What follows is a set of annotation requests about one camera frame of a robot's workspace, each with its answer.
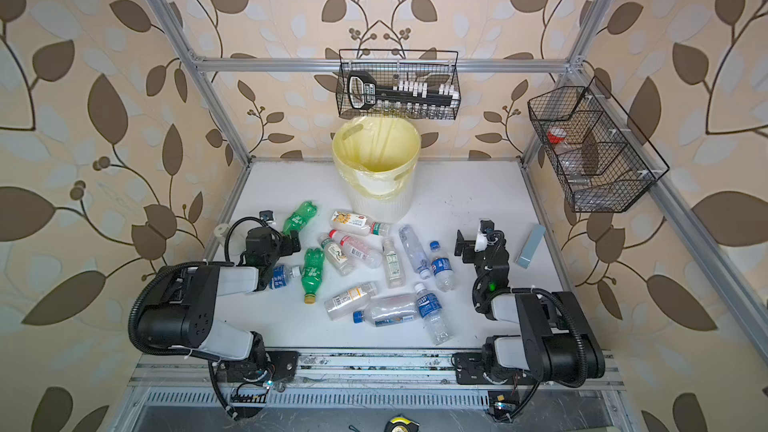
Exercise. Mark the orange label bottle lower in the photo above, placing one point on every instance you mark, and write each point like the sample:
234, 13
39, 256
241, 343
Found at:
351, 300

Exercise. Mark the pink label clear bottle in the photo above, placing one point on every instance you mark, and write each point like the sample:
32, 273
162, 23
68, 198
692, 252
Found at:
357, 248

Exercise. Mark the blue label water bottle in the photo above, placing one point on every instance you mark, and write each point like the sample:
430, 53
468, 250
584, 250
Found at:
441, 268

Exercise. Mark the blue label bottle front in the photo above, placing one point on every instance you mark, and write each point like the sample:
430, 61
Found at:
431, 312

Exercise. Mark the black wire basket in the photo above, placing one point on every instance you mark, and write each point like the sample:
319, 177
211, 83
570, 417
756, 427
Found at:
432, 66
608, 162

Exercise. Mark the black wire basket right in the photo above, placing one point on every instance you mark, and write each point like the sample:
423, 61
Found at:
608, 162

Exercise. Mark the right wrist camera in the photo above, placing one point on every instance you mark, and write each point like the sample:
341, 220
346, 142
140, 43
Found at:
485, 229

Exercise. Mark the green soda bottle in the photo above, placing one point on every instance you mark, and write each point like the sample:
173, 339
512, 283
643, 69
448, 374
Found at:
312, 274
300, 218

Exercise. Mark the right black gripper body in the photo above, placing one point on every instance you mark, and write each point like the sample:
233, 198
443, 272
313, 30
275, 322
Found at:
473, 257

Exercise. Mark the grey blue rectangular block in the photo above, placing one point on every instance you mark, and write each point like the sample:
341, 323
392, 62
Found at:
530, 246

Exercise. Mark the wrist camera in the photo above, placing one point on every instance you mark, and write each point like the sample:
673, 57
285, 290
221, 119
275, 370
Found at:
485, 229
267, 216

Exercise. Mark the black wire basket rear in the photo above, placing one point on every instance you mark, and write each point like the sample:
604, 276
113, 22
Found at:
432, 66

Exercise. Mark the white ribbed waste bin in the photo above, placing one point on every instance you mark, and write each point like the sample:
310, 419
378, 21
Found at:
388, 211

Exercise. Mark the red capped jar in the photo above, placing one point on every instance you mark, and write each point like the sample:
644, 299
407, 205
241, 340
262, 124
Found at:
556, 136

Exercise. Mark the green soda bottle lower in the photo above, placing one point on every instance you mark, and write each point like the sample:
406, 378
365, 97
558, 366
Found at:
312, 274

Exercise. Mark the clear bluish water bottle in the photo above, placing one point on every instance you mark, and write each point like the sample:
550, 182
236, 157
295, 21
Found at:
415, 252

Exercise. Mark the green cap square bottle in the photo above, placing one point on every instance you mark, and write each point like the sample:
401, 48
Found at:
335, 255

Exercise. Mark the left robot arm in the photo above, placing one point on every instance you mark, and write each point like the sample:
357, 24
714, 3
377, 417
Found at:
174, 315

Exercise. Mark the yellow plastic bin liner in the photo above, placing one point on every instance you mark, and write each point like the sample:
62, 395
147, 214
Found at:
376, 156

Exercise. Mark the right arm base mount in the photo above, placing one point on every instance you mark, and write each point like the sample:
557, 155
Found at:
472, 368

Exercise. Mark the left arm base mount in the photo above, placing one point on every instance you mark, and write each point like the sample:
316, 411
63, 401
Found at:
277, 365

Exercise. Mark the yellow black tape measure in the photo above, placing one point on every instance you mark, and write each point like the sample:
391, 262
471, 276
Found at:
401, 424

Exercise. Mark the white cylinder at edge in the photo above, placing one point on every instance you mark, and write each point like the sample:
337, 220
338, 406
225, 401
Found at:
221, 231

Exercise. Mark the black socket set holder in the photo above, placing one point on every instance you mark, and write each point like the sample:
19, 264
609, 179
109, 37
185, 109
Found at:
364, 93

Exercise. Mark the green label clear bottle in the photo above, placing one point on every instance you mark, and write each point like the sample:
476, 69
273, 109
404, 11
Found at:
394, 273

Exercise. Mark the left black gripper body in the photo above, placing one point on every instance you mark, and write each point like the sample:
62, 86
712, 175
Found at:
281, 249

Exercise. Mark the green soda bottle upper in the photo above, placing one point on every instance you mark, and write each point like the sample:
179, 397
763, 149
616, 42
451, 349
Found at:
300, 218

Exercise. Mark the blue cap crushed bottle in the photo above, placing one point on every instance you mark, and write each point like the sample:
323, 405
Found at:
388, 311

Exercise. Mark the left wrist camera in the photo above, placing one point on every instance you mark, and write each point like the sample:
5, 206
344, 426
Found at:
267, 216

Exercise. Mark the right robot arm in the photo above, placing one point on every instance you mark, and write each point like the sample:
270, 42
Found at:
555, 342

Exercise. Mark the orange label clear bottle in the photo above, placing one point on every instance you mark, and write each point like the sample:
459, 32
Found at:
358, 224

